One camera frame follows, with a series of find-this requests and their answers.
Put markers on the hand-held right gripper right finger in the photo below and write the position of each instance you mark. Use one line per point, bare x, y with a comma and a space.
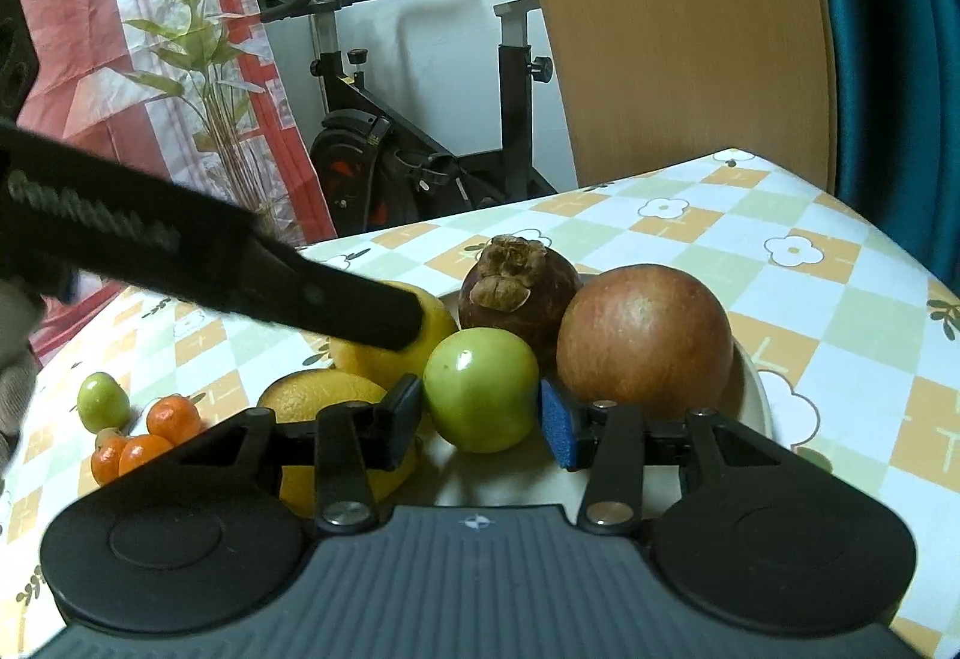
559, 426

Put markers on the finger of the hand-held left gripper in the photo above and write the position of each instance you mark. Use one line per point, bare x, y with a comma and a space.
352, 310

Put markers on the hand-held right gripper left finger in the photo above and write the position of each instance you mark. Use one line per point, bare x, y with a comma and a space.
401, 426

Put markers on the yellow lemon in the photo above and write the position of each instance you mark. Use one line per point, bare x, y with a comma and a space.
315, 393
375, 366

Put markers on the white plate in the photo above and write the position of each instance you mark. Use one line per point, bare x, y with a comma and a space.
510, 479

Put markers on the green jujube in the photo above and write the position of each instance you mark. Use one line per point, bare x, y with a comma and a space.
480, 393
101, 402

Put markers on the dark purple mangosteen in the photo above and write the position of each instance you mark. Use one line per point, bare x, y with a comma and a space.
525, 321

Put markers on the reddish pomegranate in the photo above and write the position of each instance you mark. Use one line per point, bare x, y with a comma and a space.
645, 336

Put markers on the orange mandarin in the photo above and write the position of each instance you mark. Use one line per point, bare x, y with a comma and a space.
174, 420
107, 464
146, 455

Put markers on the brown longan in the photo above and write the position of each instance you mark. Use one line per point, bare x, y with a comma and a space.
109, 435

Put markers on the person's left hand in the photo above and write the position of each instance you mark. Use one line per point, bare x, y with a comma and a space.
15, 329

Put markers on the black exercise bike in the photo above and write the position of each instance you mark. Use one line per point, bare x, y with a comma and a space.
360, 164

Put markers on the checkered flower tablecloth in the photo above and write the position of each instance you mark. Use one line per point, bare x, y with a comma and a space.
825, 299

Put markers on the wooden board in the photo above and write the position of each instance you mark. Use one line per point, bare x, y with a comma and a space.
675, 29

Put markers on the teal curtain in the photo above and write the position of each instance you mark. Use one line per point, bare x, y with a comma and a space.
900, 66

